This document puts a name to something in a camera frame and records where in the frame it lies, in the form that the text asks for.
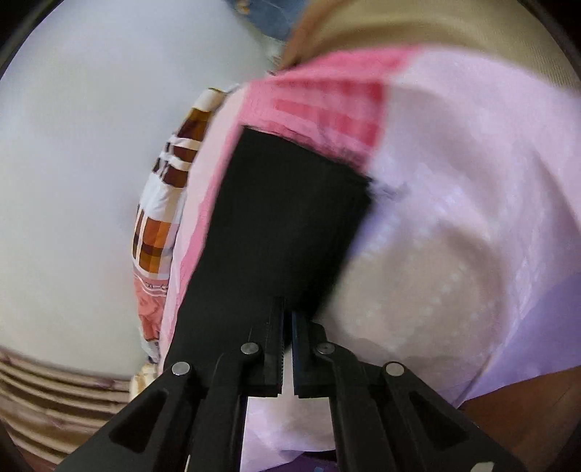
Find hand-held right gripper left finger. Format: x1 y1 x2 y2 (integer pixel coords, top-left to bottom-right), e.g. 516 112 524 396
57 297 286 472

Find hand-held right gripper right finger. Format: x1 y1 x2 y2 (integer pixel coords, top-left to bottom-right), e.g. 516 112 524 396
293 311 528 472

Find black pants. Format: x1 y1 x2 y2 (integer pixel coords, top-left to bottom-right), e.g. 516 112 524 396
162 126 375 396

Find purple cloth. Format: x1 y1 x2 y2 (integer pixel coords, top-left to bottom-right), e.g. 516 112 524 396
290 453 337 472

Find checkered brown white pillow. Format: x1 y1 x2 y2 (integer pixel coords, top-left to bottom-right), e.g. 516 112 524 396
131 86 239 365

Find brown striped cloth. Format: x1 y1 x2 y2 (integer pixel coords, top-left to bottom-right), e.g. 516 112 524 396
0 346 139 467

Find pink patterned bed sheet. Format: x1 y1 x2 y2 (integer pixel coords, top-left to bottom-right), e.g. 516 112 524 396
160 48 581 472

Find blue denim jeans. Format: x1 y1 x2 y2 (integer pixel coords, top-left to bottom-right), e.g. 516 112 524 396
224 0 312 42

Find tan cloth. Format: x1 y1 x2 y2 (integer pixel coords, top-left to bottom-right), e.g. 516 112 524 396
278 0 561 76

